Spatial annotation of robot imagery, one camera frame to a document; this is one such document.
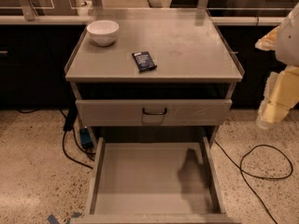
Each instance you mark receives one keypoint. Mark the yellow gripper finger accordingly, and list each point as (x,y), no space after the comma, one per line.
(268,41)
(280,95)

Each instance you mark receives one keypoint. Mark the dark blue rxbar wrapper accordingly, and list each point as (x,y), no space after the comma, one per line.
(144,61)

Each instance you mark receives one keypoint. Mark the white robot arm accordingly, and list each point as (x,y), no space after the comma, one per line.
(287,47)

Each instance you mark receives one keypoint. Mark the grey drawer cabinet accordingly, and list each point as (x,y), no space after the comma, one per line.
(193,62)

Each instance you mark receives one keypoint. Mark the open grey middle drawer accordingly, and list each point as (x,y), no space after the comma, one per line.
(154,183)

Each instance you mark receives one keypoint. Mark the closed upper grey drawer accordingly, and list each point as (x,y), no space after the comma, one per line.
(129,112)

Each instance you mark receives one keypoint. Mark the white ceramic bowl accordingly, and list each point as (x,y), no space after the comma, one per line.
(103,33)

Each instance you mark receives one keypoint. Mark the blue power adapter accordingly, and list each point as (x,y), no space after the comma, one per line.
(85,138)

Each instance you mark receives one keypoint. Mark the dark background counter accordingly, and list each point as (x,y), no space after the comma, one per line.
(33,58)

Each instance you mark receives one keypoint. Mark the blue floor tape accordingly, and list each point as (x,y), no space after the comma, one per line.
(52,219)

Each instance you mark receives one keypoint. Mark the black drawer handle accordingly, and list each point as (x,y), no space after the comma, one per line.
(154,113)

